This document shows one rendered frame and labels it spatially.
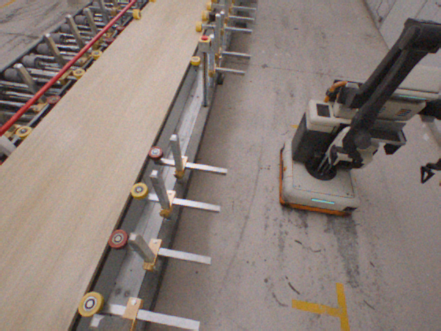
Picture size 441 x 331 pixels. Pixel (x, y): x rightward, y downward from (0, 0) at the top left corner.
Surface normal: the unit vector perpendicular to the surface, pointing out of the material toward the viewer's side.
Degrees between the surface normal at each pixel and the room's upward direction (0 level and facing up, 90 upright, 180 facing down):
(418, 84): 42
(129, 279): 0
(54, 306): 0
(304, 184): 0
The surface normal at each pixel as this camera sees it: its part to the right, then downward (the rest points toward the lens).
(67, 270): 0.04, -0.58
